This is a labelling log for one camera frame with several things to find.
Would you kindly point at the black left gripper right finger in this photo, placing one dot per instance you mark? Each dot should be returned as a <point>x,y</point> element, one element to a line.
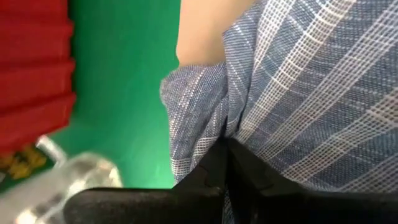
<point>295,208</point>

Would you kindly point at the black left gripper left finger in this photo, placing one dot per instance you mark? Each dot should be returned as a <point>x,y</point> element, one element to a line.
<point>155,205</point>

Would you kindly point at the blue striped garment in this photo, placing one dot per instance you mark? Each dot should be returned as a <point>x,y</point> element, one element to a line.
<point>311,93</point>

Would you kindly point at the red plastic laundry bin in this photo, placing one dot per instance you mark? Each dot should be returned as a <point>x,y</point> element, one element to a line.
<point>31,77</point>

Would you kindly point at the clear spray bottle white head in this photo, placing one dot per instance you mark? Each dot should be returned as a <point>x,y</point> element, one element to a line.
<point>77,174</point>

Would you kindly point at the green table mat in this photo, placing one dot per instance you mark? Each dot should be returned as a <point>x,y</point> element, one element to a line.
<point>124,93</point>

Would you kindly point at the cream canvas tote bag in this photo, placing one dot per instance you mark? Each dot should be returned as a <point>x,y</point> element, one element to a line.
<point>202,31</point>

